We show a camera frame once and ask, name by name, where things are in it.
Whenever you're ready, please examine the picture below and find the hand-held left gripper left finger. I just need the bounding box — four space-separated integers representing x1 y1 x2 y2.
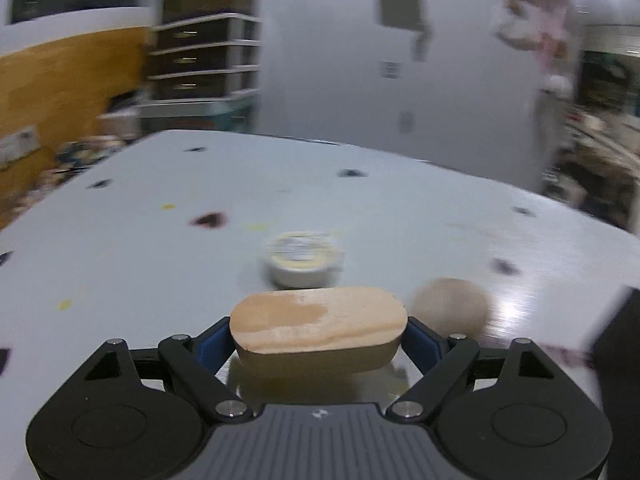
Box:
54 317 254 421

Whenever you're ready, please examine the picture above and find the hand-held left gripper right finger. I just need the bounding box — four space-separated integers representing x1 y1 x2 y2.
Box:
385 317 584 420

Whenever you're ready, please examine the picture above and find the oval wooden block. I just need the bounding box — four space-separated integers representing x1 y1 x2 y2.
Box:
229 287 408 379

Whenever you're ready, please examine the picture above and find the black box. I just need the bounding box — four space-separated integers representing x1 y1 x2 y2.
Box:
589 285 640 480

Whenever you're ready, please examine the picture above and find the beige oval disc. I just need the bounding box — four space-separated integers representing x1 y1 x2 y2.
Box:
412 278 494 347

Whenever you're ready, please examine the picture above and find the round white tin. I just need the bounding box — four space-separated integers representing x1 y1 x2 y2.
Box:
263 230 347 289

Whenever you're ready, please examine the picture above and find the teal cabinet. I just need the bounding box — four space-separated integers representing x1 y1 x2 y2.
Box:
137 95 261 136

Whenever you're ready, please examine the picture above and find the pile of small toys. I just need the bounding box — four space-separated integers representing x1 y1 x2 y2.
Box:
15 132 133 211

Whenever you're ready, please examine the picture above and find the white drawer unit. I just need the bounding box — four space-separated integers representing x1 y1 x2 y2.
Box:
146 12 262 107

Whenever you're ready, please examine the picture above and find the white plush sheep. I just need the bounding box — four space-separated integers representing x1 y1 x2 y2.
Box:
541 72 575 100

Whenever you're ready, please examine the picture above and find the white hanging bag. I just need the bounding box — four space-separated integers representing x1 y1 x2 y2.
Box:
497 0 573 58

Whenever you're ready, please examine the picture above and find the white wall socket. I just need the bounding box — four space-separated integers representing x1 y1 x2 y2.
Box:
0 126 42 169

